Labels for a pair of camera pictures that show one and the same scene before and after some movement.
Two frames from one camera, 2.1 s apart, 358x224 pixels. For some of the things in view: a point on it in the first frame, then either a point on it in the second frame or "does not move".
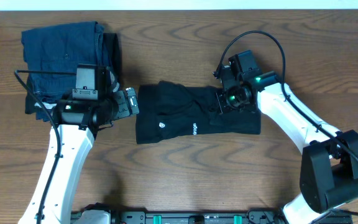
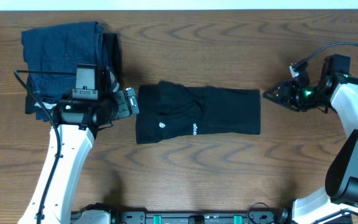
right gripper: (222, 99) -> (286, 95)
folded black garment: (112, 42) does not move
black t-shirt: (166, 109) does not move
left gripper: (124, 110) does not move
